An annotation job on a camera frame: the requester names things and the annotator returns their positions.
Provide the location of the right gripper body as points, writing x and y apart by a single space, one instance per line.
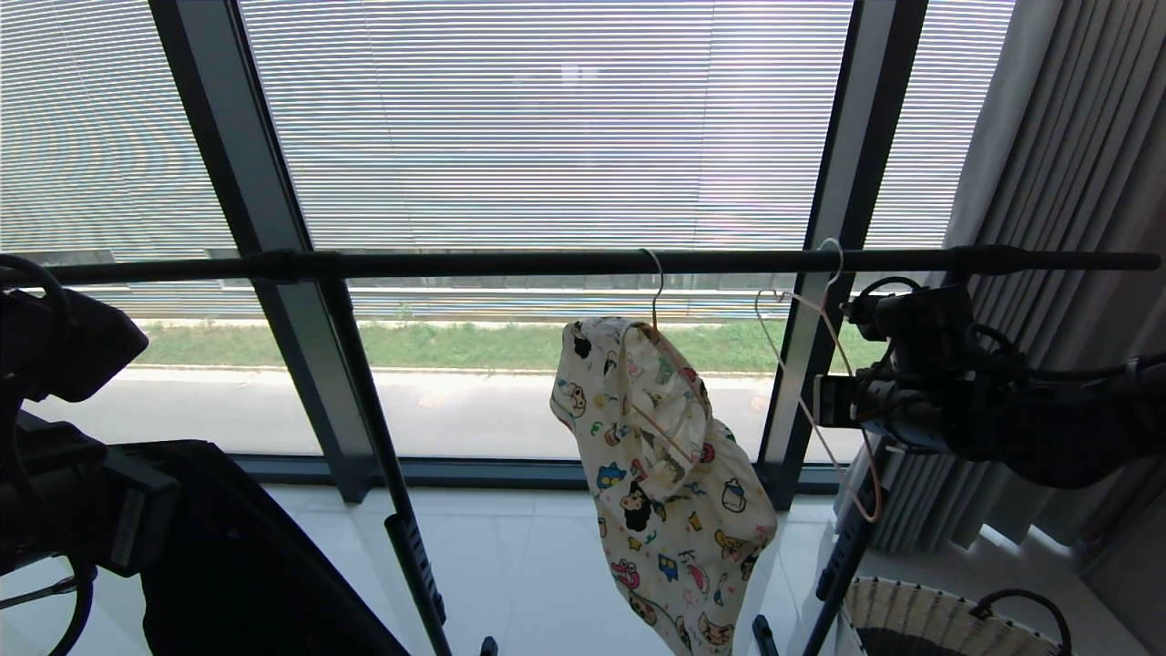
884 410

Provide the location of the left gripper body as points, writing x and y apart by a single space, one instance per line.
100 501

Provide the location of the black garment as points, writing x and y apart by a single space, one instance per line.
237 565

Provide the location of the pink clothes hanger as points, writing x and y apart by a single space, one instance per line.
838 264
658 282

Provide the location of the cream printed garment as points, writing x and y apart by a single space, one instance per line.
674 510

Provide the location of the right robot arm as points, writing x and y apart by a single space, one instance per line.
1075 419

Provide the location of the white laundry basket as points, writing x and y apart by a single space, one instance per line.
911 610

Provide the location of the black clothes rack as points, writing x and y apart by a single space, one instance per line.
547 263

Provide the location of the beige curtain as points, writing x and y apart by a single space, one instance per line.
1048 137

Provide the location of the window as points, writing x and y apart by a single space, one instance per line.
547 118

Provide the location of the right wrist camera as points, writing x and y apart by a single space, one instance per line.
920 319

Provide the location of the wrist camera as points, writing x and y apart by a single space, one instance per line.
64 346
920 319

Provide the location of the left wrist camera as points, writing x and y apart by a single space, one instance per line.
64 346

